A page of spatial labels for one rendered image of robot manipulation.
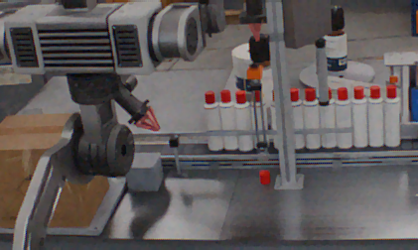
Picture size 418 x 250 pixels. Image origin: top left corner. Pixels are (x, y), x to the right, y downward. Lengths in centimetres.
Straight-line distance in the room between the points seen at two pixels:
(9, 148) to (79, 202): 26
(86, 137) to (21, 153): 28
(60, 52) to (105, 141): 26
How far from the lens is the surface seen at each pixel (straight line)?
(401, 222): 209
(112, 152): 190
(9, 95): 474
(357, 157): 236
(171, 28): 172
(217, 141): 242
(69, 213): 219
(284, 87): 214
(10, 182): 220
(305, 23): 209
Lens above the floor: 199
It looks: 23 degrees down
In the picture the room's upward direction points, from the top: 5 degrees counter-clockwise
